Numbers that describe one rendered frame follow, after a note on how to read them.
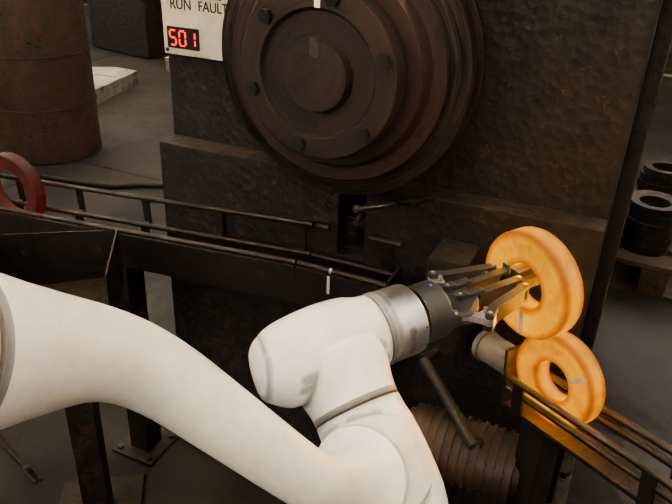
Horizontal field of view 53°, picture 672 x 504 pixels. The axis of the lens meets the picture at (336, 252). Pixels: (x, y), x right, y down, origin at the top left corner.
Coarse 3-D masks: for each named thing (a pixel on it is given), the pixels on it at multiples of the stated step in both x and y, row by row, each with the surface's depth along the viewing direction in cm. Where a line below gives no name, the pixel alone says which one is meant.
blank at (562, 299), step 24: (504, 240) 94; (528, 240) 90; (552, 240) 89; (528, 264) 91; (552, 264) 87; (576, 264) 88; (552, 288) 88; (576, 288) 87; (528, 312) 93; (552, 312) 89; (576, 312) 88; (528, 336) 95; (552, 336) 91
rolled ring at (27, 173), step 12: (0, 156) 166; (12, 156) 166; (0, 168) 170; (12, 168) 166; (24, 168) 165; (0, 180) 174; (24, 180) 166; (36, 180) 166; (0, 192) 174; (36, 192) 166; (0, 204) 173; (12, 204) 175; (36, 204) 167
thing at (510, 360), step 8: (520, 344) 113; (512, 352) 112; (504, 360) 113; (512, 360) 113; (504, 368) 113; (512, 368) 114; (504, 376) 114; (504, 384) 114; (512, 384) 115; (504, 392) 115; (504, 400) 115
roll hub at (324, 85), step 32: (288, 0) 106; (320, 0) 104; (352, 0) 102; (256, 32) 111; (288, 32) 109; (320, 32) 107; (352, 32) 105; (384, 32) 102; (256, 64) 113; (288, 64) 110; (320, 64) 107; (352, 64) 107; (256, 96) 116; (288, 96) 114; (320, 96) 109; (352, 96) 109; (384, 96) 106; (288, 128) 115; (320, 128) 114; (352, 128) 111; (384, 128) 109
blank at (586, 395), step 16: (560, 336) 105; (528, 352) 110; (544, 352) 107; (560, 352) 104; (576, 352) 102; (528, 368) 111; (544, 368) 110; (560, 368) 105; (576, 368) 102; (592, 368) 101; (528, 384) 112; (544, 384) 110; (576, 384) 102; (592, 384) 100; (560, 400) 107; (576, 400) 103; (592, 400) 101; (560, 416) 107; (576, 416) 104; (592, 416) 103
